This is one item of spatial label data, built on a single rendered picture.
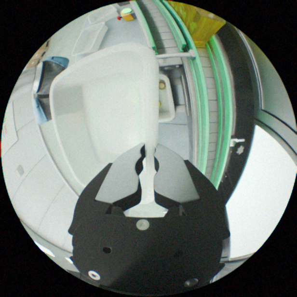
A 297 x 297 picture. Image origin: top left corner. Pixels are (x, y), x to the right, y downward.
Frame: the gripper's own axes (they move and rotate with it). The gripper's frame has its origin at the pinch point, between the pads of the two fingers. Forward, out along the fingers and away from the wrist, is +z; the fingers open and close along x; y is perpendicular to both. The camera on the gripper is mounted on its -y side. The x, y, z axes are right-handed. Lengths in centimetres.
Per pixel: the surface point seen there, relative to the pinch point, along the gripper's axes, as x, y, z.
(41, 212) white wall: -329, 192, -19
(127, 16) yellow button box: -7, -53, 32
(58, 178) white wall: -310, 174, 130
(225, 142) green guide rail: 21.8, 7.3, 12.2
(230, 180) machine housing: 38, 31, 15
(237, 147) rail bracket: 22.0, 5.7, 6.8
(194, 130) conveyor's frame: 14.1, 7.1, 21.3
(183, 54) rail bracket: 8.5, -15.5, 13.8
